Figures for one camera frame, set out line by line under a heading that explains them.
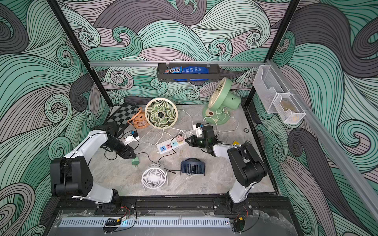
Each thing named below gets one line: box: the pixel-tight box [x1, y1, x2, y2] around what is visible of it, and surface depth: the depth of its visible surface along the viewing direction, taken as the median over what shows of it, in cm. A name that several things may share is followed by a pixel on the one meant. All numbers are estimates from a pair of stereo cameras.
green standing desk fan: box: [202, 76, 242, 126], surface depth 96 cm
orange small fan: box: [126, 106, 149, 129], surface depth 106 cm
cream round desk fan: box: [144, 97, 179, 130], surface depth 100 cm
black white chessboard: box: [106, 103, 142, 137], surface depth 113 cm
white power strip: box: [156, 137, 187, 155], surface depth 96 cm
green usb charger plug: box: [130, 156, 140, 167], surface depth 87 cm
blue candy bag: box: [163, 66, 210, 74], surface depth 94 cm
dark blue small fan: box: [180, 157, 206, 177], surface depth 82 cm
